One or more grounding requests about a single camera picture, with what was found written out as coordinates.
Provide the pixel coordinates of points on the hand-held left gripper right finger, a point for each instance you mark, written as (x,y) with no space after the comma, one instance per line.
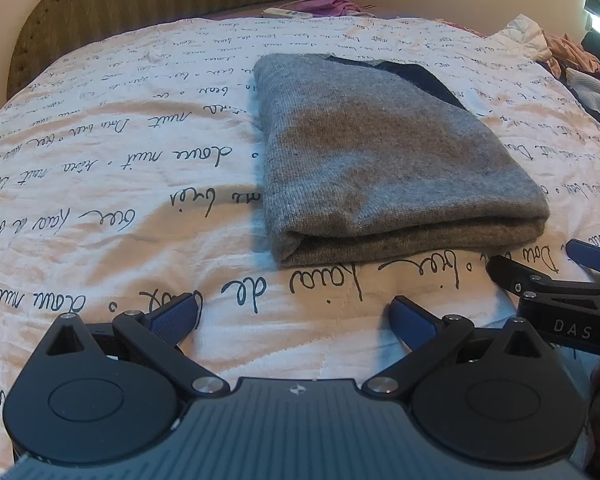
(412,322)

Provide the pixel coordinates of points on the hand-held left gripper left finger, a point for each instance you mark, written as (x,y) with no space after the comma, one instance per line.
(175,317)

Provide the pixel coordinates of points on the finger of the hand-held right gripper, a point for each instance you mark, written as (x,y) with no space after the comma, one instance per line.
(510,270)
(592,256)

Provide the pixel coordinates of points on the grey shirt with navy sleeves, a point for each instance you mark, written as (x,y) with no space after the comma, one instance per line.
(380,160)

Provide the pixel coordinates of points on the white script-printed blanket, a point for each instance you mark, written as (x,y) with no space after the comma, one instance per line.
(105,185)

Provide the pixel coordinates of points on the light teal ribbed cloth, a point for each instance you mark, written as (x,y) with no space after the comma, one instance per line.
(595,92)

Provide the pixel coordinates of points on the pinkish brown cloth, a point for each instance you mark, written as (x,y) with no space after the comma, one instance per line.
(575,55)

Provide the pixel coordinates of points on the olive ribbed bed headboard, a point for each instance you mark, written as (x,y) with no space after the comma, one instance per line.
(155,5)

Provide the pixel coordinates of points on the purple cloth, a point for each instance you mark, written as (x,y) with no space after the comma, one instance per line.
(332,6)

